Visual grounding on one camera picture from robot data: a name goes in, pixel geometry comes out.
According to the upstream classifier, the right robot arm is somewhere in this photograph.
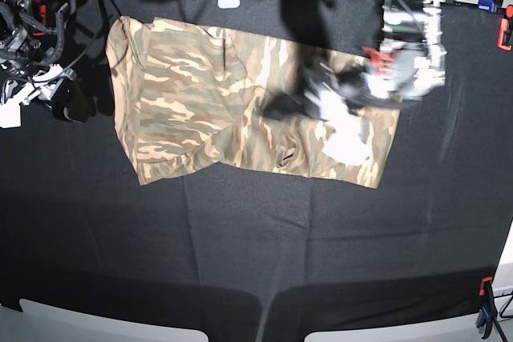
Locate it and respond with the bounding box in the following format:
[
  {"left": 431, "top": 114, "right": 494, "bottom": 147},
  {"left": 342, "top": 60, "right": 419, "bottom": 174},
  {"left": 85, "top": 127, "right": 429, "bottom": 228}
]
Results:
[{"left": 1, "top": 0, "right": 91, "bottom": 129}]

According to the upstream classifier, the red blue clamp front right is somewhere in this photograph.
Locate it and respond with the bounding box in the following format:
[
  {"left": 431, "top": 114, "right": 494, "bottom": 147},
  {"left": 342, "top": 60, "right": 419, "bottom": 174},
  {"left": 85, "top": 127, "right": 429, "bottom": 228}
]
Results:
[{"left": 475, "top": 276, "right": 498, "bottom": 340}]

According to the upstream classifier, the black table cloth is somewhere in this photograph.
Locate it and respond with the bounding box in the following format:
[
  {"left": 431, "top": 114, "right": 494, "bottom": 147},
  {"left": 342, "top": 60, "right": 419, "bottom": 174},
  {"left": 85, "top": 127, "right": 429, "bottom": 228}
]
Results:
[{"left": 1, "top": 0, "right": 512, "bottom": 341}]

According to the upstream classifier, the camouflage t-shirt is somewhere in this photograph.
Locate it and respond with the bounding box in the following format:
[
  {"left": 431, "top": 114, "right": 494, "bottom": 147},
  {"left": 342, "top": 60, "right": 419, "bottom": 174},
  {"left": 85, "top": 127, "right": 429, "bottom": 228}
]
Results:
[{"left": 106, "top": 16, "right": 399, "bottom": 188}]

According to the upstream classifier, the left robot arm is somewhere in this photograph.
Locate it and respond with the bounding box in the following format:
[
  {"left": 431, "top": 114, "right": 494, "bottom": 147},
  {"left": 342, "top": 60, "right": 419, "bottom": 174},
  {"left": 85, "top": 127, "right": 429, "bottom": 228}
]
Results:
[{"left": 264, "top": 0, "right": 446, "bottom": 166}]

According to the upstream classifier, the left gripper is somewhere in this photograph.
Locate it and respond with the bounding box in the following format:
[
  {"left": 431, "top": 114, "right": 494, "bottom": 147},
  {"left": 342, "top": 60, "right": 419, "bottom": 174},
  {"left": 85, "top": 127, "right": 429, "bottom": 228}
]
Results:
[{"left": 263, "top": 63, "right": 372, "bottom": 166}]

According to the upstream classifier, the red clamp right rear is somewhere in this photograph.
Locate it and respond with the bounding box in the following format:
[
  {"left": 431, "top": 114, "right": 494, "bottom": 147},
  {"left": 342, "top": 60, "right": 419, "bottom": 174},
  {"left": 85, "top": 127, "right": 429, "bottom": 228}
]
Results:
[{"left": 497, "top": 5, "right": 513, "bottom": 51}]

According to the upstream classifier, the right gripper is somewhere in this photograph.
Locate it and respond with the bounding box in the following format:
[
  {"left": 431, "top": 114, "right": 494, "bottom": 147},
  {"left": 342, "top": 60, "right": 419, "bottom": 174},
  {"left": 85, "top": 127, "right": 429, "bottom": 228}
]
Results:
[{"left": 1, "top": 64, "right": 91, "bottom": 129}]

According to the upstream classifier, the red clamp left rear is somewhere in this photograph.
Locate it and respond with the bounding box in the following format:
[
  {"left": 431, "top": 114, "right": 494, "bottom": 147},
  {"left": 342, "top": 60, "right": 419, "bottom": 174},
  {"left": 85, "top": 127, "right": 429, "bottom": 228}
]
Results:
[{"left": 32, "top": 0, "right": 46, "bottom": 26}]

